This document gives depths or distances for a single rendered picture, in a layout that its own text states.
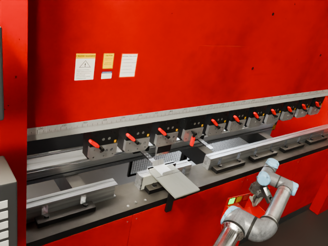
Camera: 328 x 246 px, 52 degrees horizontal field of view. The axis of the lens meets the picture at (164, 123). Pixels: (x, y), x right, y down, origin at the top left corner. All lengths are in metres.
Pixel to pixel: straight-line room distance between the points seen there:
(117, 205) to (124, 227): 0.14
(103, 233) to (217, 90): 1.02
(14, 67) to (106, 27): 0.47
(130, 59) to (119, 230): 0.95
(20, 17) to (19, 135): 0.39
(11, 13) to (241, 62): 1.36
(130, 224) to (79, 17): 1.15
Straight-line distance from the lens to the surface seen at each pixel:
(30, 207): 1.74
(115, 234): 1.97
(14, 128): 1.21
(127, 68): 1.54
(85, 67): 1.45
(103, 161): 2.12
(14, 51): 1.11
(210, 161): 2.33
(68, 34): 1.38
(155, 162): 2.04
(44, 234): 1.74
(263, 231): 1.72
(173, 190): 1.88
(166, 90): 1.73
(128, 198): 1.96
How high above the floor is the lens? 2.12
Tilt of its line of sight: 26 degrees down
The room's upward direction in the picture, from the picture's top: 12 degrees clockwise
